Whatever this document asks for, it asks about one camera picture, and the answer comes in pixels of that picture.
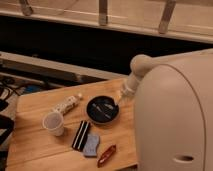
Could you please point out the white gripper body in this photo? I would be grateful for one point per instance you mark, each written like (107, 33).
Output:
(129, 86)

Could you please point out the black ceramic bowl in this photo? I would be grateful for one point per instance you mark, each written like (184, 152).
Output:
(102, 109)

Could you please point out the metal railing post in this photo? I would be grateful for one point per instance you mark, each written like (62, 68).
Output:
(166, 16)
(103, 12)

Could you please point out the black white striped block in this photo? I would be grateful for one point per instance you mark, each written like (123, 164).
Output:
(81, 136)

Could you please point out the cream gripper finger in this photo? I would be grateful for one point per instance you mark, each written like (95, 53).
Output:
(118, 98)

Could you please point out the metal railing post middle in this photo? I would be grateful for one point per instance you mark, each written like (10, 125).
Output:
(103, 12)

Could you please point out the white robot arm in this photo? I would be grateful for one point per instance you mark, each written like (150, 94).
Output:
(173, 110)

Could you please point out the white plastic cup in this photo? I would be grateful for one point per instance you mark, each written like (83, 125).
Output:
(54, 123)

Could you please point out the metal railing post right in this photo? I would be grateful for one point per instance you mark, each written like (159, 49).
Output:
(166, 16)

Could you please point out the brown red wrapped object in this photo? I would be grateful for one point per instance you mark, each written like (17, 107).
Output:
(106, 155)

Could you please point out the white lying bottle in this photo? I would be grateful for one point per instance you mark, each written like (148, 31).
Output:
(67, 104)

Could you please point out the blue grey sponge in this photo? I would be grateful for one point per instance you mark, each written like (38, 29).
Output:
(90, 148)

